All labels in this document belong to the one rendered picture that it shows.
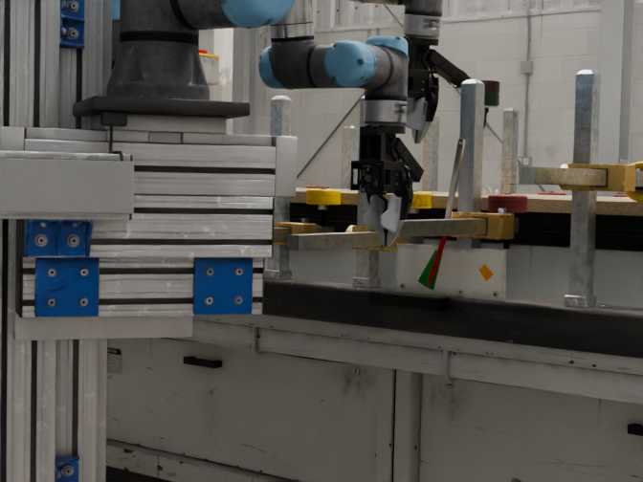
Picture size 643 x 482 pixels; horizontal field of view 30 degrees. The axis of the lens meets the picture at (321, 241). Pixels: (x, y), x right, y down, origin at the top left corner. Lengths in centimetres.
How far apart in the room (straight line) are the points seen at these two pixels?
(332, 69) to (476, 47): 918
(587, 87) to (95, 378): 104
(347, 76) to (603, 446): 104
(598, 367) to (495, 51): 882
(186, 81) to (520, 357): 98
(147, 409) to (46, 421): 149
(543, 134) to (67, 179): 926
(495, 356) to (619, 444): 34
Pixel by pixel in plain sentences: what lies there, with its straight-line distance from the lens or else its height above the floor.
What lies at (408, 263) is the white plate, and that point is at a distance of 249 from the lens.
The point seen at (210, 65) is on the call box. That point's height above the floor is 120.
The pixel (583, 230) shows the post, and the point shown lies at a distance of 230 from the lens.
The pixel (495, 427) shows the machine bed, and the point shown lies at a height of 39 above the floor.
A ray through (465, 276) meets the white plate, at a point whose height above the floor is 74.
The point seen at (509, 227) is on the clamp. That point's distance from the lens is 240.
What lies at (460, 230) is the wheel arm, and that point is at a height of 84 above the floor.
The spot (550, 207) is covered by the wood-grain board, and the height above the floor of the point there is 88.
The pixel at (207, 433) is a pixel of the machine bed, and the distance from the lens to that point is 327.
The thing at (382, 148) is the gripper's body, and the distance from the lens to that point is 208.
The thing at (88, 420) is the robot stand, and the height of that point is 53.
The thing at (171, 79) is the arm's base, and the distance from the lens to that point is 173.
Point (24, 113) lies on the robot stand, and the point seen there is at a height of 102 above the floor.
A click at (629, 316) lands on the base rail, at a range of 225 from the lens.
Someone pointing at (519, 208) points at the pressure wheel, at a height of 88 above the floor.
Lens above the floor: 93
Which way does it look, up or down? 3 degrees down
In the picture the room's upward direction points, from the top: 1 degrees clockwise
